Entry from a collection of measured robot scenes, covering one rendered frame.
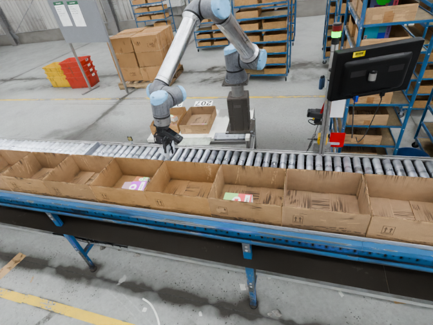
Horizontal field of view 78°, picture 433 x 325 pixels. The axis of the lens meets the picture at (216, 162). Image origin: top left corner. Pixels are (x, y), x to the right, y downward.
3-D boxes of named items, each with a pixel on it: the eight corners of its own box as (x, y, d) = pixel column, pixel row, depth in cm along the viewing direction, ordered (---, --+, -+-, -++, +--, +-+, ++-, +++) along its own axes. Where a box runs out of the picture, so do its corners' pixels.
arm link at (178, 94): (171, 82, 149) (155, 89, 140) (187, 85, 143) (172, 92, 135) (174, 98, 154) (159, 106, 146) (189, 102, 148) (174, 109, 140)
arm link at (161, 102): (172, 91, 134) (158, 98, 127) (174, 114, 141) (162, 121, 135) (158, 88, 138) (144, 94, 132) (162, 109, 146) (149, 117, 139)
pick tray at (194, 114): (217, 114, 280) (215, 105, 274) (209, 133, 251) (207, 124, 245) (191, 115, 287) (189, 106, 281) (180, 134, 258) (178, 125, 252)
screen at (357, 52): (389, 124, 185) (420, 36, 147) (404, 138, 172) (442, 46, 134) (320, 135, 186) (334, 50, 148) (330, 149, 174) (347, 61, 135)
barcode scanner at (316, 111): (305, 118, 201) (308, 106, 194) (321, 121, 198) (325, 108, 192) (305, 123, 196) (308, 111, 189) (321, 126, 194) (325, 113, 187)
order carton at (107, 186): (171, 179, 185) (164, 160, 175) (151, 211, 163) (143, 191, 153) (123, 175, 197) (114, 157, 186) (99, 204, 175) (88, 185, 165)
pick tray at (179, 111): (187, 115, 289) (185, 106, 282) (179, 133, 259) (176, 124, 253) (163, 116, 294) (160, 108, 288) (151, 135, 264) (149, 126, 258)
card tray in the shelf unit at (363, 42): (354, 39, 226) (356, 26, 220) (395, 36, 217) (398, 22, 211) (358, 53, 197) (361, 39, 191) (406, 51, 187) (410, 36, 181)
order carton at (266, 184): (286, 189, 162) (287, 167, 151) (281, 228, 140) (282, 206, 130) (224, 184, 173) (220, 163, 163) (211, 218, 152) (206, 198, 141)
